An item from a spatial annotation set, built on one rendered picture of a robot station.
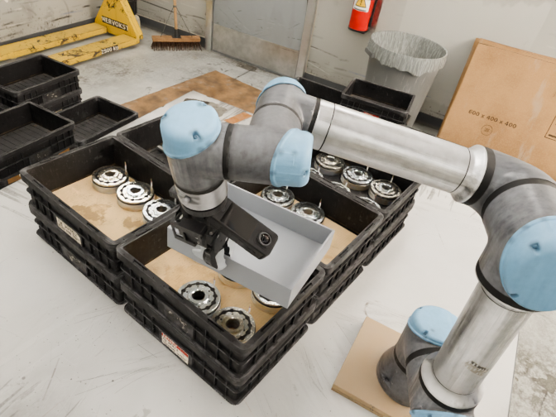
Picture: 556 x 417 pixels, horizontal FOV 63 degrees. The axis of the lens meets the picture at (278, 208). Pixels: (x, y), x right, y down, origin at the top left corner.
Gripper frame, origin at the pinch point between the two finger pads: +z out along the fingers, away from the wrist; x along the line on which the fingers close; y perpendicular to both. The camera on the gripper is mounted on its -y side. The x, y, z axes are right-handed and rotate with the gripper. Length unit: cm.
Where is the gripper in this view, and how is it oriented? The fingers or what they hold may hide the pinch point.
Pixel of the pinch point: (226, 263)
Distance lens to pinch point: 85.2
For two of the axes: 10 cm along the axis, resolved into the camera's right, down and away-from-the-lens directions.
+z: -0.1, 5.8, 8.1
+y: -9.0, -3.6, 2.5
